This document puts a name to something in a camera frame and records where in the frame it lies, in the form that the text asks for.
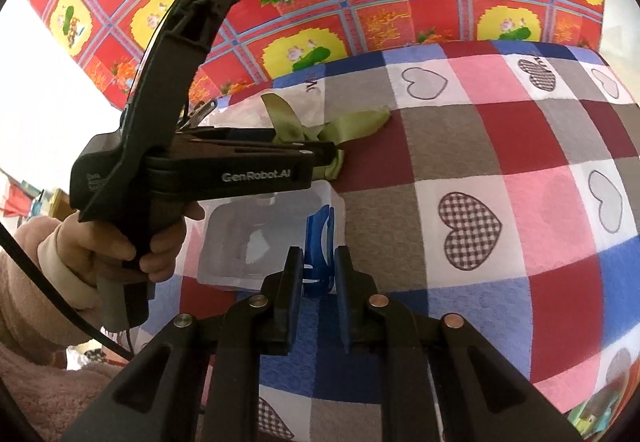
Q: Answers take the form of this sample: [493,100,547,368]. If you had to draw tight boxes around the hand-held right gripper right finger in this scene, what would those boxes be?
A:
[334,245,583,442]

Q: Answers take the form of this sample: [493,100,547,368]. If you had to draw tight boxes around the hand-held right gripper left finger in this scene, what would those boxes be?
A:
[62,246,306,442]

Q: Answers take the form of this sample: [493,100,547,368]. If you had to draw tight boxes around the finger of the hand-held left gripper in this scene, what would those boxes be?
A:
[172,138,337,159]
[187,126,307,145]

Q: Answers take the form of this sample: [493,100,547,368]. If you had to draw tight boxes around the blue plastic clip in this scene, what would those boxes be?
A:
[302,204,337,299]

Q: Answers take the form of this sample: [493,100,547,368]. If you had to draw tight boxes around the clear plastic blister pack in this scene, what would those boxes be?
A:
[196,184,347,293]

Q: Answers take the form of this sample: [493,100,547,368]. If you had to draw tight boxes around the olive green ribbon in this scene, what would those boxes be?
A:
[262,92,392,182]

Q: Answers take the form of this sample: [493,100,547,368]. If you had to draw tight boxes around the person's left forearm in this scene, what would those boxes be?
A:
[0,217,136,442]

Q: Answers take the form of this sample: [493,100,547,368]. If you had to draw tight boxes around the person's left hand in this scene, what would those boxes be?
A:
[59,201,207,283]

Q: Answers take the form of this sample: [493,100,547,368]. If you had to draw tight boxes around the white printed plastic bag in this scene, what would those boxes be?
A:
[200,72,331,133]

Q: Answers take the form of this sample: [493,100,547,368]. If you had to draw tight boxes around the checked heart quilt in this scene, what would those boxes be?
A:
[145,39,640,442]

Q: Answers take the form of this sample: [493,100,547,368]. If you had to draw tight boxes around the black cable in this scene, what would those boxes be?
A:
[0,222,135,364]

